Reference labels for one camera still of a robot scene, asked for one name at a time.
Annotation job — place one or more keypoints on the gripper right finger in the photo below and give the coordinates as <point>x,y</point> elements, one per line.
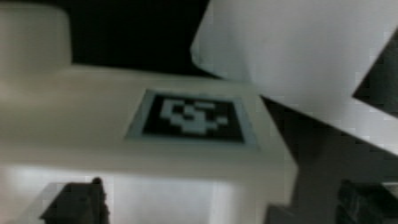
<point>366,204</point>

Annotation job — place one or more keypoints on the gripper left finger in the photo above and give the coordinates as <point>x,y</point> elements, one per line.
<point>78,205</point>

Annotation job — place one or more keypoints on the white drawer box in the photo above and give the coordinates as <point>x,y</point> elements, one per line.
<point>168,134</point>

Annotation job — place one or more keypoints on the white drawer cabinet frame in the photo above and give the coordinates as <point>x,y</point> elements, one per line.
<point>296,46</point>

